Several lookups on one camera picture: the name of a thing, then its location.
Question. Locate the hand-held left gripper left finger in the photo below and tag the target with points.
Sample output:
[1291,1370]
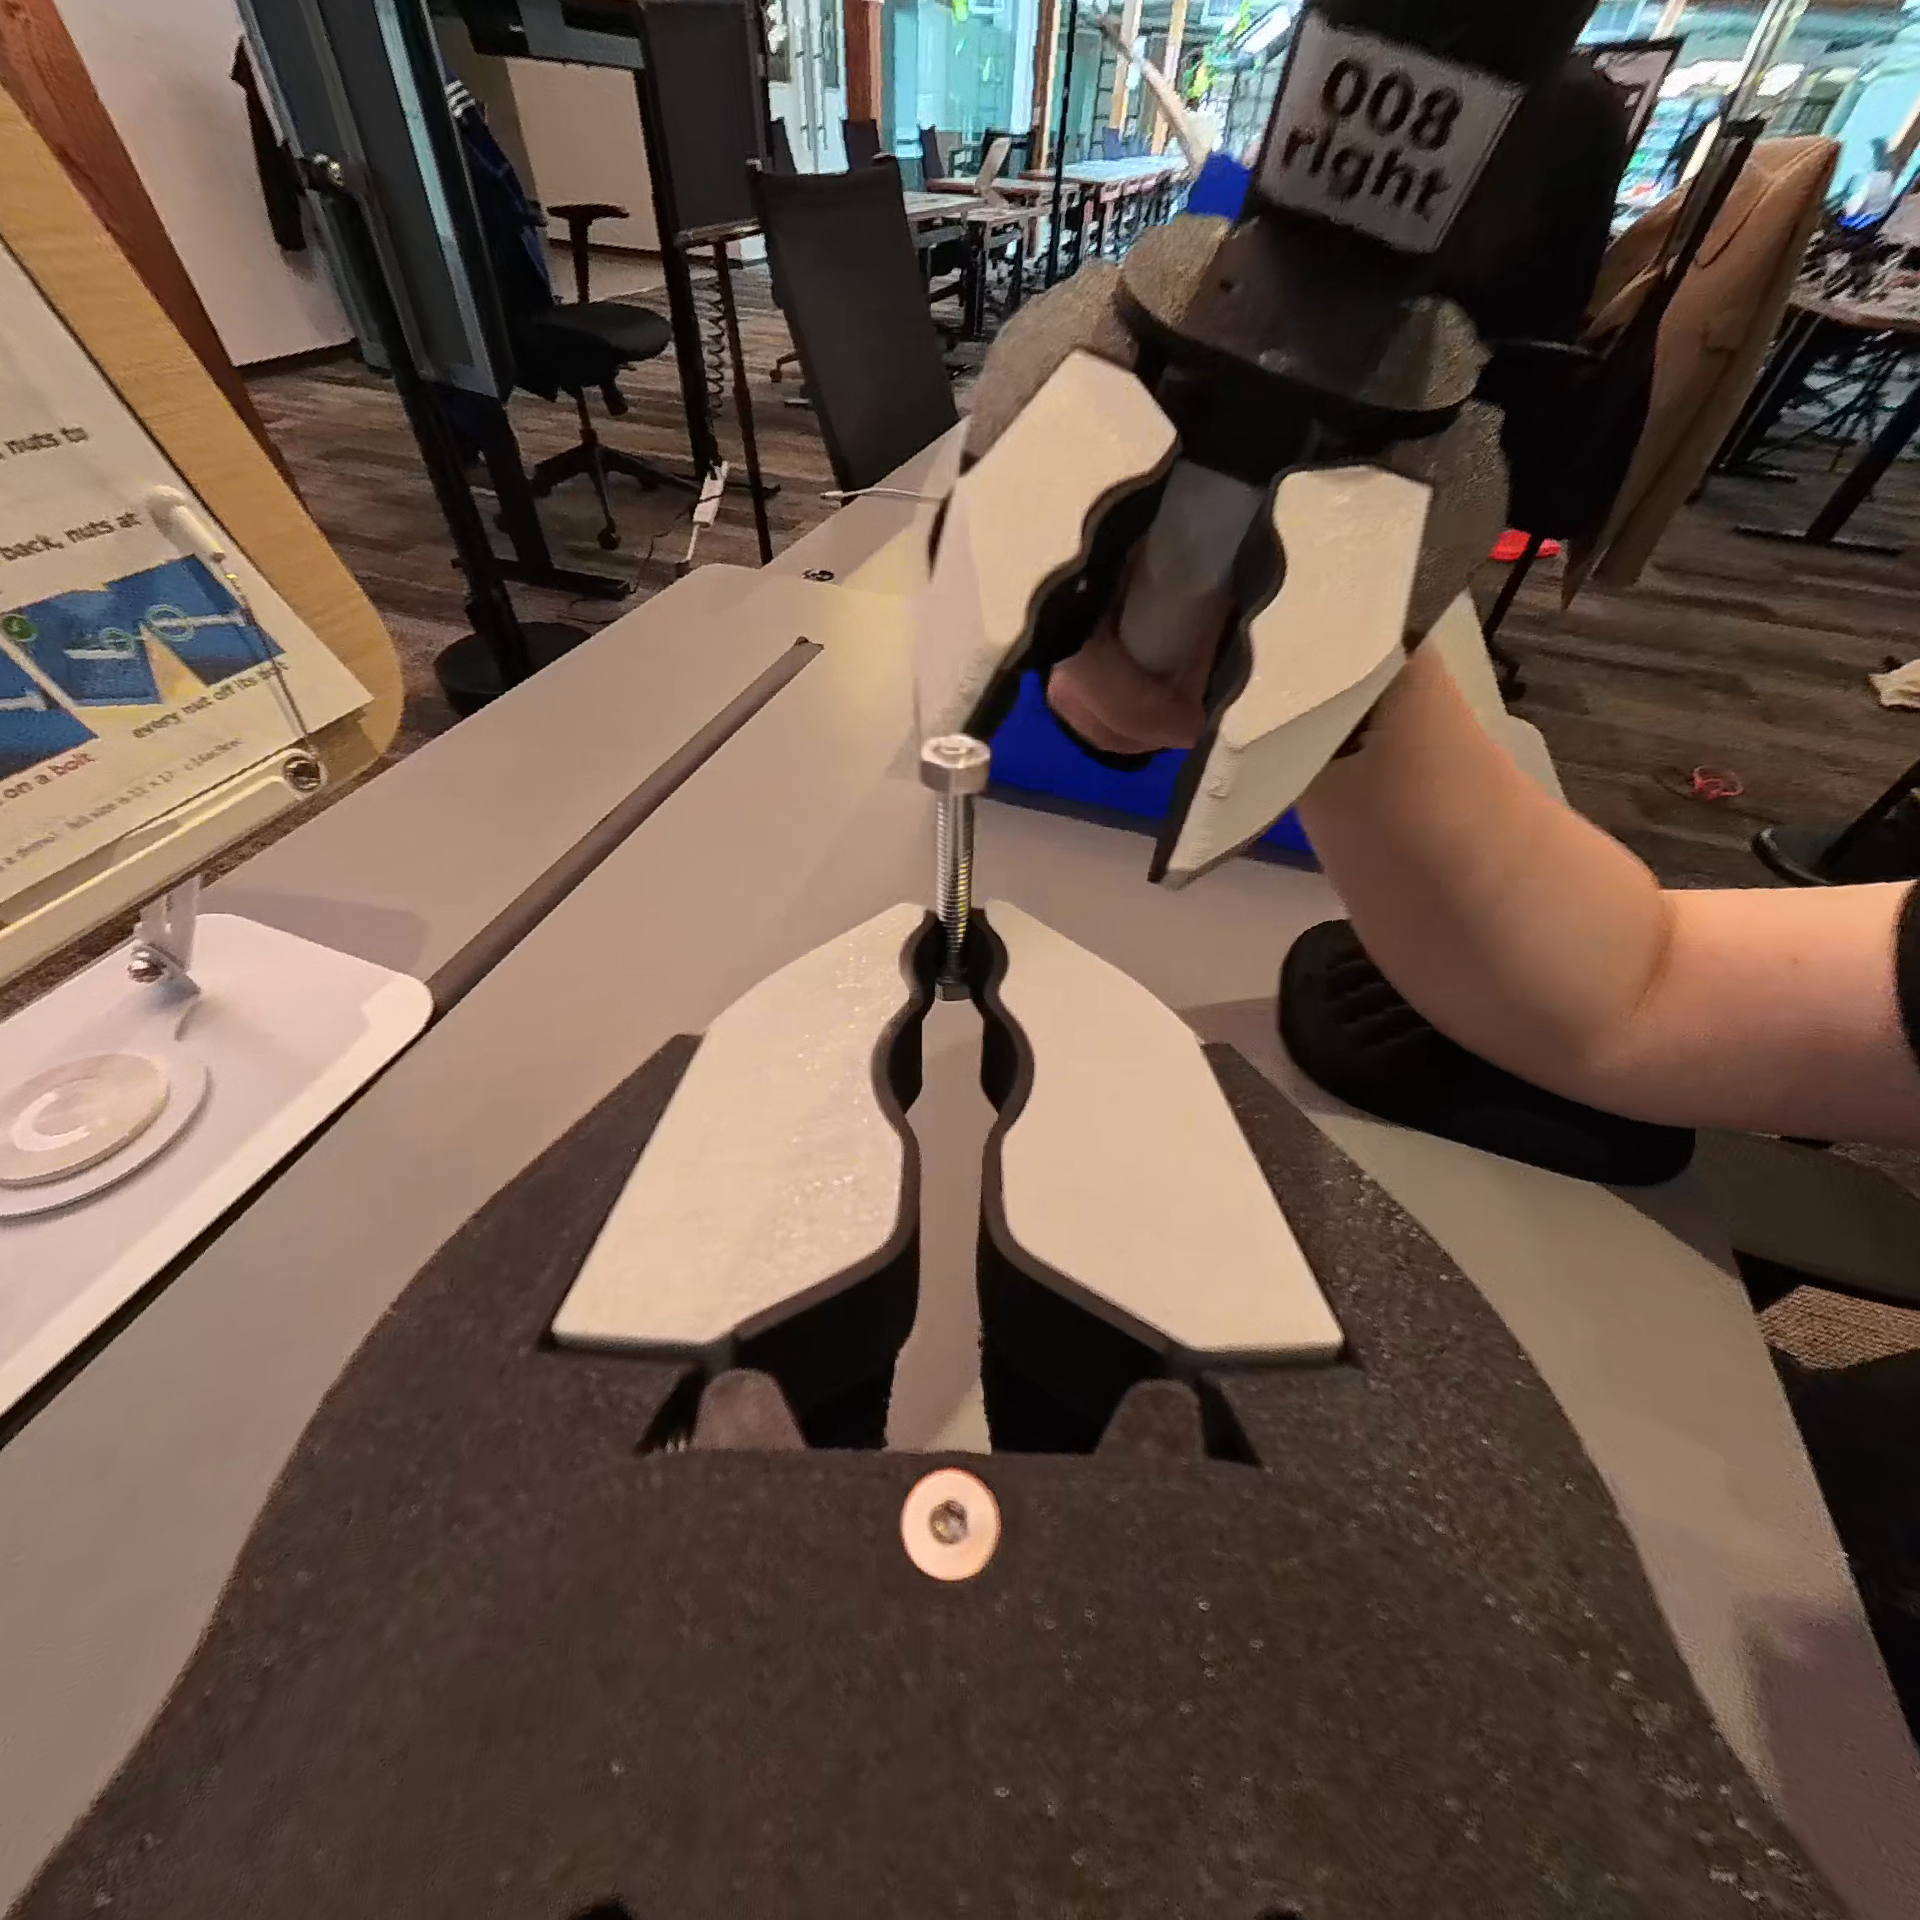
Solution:
[750,1171]

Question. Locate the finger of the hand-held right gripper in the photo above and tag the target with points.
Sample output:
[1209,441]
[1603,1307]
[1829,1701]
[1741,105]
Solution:
[1336,598]
[1049,480]

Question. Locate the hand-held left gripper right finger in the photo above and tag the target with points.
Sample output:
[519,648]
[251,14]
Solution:
[1156,1185]

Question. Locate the blue plastic bin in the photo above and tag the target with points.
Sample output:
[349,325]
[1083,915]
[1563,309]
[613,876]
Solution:
[1080,749]

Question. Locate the silver hex nut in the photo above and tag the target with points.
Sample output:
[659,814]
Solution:
[957,762]

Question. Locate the silver bolt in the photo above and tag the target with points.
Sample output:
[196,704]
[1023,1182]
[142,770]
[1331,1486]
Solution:
[957,869]

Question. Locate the person's right forearm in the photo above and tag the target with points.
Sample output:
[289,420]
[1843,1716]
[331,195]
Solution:
[1575,931]

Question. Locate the grey desk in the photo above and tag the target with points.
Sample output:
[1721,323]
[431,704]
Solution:
[675,838]

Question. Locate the wooden top standing desk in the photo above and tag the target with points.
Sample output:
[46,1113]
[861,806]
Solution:
[600,43]

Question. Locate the person's right hand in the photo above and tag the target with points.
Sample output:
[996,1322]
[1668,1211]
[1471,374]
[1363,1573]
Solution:
[1126,713]

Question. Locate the small blue bin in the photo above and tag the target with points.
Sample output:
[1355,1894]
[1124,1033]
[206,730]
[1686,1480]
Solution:
[1214,182]

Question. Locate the small red object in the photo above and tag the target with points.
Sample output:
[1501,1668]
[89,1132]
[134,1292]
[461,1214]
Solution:
[1524,541]

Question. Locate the black mesh-back chair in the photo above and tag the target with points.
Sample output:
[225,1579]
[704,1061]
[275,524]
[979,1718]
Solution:
[856,315]

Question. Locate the black swivel chair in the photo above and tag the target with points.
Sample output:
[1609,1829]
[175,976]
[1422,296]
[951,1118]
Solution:
[1559,435]

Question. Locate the row of office desks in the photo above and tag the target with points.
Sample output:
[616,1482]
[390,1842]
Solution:
[1037,195]

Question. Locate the black floor lamp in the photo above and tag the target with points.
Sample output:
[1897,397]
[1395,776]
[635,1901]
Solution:
[1069,136]

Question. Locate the black mesh wrist pad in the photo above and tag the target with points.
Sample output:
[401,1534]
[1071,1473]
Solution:
[1441,1094]

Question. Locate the white power strip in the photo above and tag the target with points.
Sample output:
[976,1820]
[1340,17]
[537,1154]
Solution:
[712,493]

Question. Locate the black office chair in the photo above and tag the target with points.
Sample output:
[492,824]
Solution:
[593,338]

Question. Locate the dark wooden table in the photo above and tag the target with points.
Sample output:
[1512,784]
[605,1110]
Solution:
[1861,323]

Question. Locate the yellow cloth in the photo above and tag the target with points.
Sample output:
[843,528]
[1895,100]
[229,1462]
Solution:
[1897,681]

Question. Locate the blue jacket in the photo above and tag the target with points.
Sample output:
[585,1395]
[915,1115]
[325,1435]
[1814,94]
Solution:
[503,225]

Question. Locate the black monitor on floor stand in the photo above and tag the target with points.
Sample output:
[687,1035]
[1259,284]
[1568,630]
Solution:
[390,180]

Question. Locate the person's black trousers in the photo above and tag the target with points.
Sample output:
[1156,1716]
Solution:
[1861,1500]

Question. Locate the light wooden board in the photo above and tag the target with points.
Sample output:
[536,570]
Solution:
[255,493]

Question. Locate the black hanging jacket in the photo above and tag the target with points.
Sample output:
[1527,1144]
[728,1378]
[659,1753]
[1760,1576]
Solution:
[271,149]

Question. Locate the printed instruction sheet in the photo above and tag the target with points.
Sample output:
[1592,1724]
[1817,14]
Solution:
[120,598]

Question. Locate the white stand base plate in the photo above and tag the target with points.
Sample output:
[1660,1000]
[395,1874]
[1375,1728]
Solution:
[301,1020]

